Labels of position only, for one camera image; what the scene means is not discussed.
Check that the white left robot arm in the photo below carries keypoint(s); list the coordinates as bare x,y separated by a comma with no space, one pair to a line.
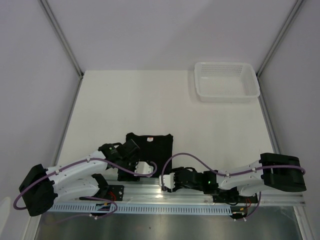
82,179

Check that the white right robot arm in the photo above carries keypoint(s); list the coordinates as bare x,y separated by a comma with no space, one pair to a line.
271,171

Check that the grey slotted cable duct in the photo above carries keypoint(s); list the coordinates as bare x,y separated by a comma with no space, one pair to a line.
130,208

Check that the white perforated plastic basket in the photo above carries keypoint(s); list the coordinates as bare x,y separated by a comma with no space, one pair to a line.
225,82

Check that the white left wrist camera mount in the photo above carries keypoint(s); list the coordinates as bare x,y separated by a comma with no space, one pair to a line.
143,168

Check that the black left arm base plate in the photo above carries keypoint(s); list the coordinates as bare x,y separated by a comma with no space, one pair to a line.
110,192

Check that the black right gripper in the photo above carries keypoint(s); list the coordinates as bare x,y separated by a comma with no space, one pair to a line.
177,171

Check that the black t-shirt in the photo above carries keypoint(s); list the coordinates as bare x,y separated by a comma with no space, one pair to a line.
153,148

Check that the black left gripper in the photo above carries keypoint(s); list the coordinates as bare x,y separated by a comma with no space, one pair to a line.
128,177

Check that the grey aluminium frame post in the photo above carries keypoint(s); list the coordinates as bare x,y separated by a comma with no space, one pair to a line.
281,34

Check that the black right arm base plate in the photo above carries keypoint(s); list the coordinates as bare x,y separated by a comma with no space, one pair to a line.
232,197

